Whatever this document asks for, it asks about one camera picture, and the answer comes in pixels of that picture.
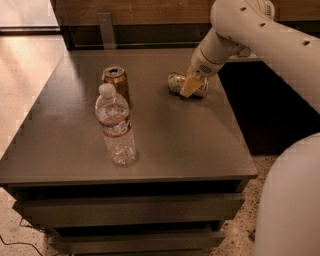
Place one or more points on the brown soda can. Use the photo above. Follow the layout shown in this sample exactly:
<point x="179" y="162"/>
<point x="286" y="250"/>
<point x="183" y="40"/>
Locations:
<point x="117" y="76"/>

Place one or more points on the wooden wall counter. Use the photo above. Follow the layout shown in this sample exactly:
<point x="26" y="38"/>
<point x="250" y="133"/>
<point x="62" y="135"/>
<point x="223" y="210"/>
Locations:
<point x="165" y="23"/>

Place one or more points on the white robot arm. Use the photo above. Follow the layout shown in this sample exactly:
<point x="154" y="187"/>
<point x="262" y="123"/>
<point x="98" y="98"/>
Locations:
<point x="288" y="222"/>

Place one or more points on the lower grey drawer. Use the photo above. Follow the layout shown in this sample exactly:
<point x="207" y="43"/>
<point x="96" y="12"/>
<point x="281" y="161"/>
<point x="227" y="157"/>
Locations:
<point x="170" y="244"/>

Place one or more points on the grey drawer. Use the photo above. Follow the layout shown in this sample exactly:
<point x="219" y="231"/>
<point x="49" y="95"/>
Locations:
<point x="57" y="213"/>
<point x="170" y="244"/>

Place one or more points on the grey drawer cabinet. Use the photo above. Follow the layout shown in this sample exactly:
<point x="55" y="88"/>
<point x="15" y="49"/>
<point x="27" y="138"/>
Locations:
<point x="111" y="163"/>

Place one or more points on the left metal bracket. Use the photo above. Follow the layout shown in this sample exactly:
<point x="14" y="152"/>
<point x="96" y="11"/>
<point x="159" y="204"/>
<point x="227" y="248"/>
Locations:
<point x="107" y="30"/>

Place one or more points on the upper grey drawer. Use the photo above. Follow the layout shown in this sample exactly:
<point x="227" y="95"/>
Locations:
<point x="57" y="213"/>

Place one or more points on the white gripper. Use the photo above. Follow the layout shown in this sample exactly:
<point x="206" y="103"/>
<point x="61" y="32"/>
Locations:
<point x="202" y="67"/>

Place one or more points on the clear plastic water bottle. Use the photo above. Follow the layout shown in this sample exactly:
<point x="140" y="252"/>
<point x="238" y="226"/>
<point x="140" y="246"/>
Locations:
<point x="113" y="114"/>

